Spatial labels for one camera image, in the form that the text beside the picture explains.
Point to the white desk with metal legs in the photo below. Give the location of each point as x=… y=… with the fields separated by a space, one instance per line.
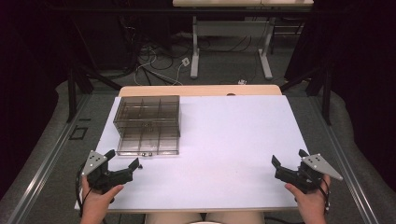
x=230 y=29

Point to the dark curtain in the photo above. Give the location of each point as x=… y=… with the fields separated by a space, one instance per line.
x=367 y=77
x=28 y=62

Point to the small white floor object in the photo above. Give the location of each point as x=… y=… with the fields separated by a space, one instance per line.
x=242 y=82

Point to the white plug adapter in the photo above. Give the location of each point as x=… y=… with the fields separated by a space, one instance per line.
x=185 y=61

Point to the person's right hand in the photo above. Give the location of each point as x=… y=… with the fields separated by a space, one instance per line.
x=311 y=207

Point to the clear brown drawer box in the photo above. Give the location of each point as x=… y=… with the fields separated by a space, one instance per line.
x=146 y=112

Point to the black floor socket frame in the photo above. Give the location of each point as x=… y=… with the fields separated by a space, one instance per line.
x=78 y=133

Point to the person's legs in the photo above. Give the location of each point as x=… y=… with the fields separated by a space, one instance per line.
x=205 y=218

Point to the person's left hand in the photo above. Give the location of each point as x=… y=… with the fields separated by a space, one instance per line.
x=95 y=203

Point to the black metal stand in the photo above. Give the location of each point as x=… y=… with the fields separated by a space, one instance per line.
x=326 y=93
x=72 y=93

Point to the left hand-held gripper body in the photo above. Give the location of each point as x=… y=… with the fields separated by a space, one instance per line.
x=99 y=174

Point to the clear brown compartment drawer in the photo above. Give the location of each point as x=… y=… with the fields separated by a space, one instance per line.
x=148 y=144

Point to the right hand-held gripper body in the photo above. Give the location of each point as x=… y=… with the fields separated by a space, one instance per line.
x=306 y=177

